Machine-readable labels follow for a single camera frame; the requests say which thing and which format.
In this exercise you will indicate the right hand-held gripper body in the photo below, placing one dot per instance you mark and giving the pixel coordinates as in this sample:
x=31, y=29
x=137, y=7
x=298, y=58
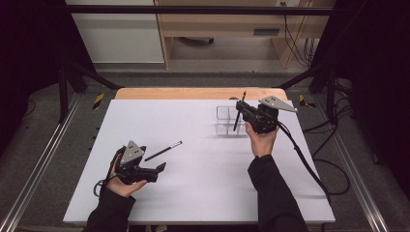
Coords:
x=266, y=121

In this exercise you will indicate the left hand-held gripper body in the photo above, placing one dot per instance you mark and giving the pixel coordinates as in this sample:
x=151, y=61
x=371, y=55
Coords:
x=130, y=154

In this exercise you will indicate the black makeup brush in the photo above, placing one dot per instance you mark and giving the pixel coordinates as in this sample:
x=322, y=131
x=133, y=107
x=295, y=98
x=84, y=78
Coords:
x=237, y=122

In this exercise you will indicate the black pen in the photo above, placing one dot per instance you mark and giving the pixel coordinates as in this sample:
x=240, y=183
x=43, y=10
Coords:
x=161, y=152

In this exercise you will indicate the clear acrylic organizer box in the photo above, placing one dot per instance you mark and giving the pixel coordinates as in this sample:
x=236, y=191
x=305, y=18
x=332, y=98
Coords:
x=225, y=129

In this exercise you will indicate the person's right hand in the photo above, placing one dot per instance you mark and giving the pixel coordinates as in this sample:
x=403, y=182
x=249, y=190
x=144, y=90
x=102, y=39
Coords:
x=262, y=143

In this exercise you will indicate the person's left hand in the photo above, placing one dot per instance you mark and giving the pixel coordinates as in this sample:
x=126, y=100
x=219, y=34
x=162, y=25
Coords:
x=124, y=188

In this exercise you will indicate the white table mat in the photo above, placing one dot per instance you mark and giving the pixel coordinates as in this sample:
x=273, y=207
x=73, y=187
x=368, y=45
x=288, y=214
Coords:
x=193, y=180

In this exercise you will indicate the black metal stand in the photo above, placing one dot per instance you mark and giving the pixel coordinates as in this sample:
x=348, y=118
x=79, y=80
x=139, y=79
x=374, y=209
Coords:
x=63, y=93
x=331, y=96

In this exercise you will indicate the dark rectangular desk label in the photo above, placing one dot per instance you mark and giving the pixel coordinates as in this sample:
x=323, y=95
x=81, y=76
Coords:
x=266, y=32

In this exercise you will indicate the beige wooden desk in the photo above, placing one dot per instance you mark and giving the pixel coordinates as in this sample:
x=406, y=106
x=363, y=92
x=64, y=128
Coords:
x=209, y=22

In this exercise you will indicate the white cabinet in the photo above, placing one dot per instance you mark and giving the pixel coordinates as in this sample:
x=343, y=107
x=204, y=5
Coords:
x=119, y=38

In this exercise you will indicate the dark curtain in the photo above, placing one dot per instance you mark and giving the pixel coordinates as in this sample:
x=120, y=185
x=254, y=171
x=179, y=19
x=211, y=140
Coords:
x=29, y=48
x=380, y=64

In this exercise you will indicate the aluminium floor rail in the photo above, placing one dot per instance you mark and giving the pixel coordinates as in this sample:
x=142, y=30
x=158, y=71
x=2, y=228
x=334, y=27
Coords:
x=38, y=161
x=354, y=174

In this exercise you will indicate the black horizontal frame bar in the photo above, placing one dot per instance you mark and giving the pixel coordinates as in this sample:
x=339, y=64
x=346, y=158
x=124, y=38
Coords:
x=193, y=9

